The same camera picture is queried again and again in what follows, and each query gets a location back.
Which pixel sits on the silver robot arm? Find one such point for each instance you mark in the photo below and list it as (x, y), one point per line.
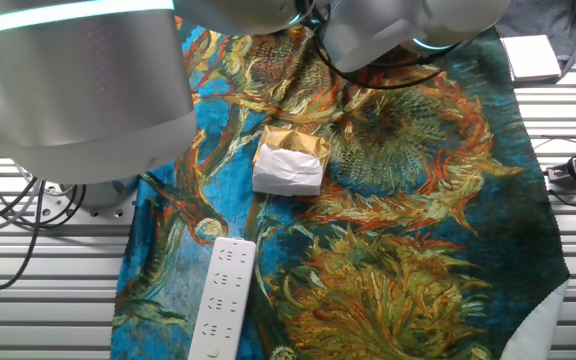
(68, 75)

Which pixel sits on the gold tissue pack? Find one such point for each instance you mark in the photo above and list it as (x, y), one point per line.
(288, 172)

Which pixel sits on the sunflower painting cloth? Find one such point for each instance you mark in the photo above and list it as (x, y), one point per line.
(393, 225)

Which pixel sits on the white power strip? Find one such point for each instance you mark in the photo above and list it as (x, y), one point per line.
(223, 300)

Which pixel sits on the white pad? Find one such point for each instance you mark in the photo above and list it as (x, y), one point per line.
(530, 57)

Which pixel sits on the dark grey towel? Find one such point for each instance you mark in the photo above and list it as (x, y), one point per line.
(573, 30)

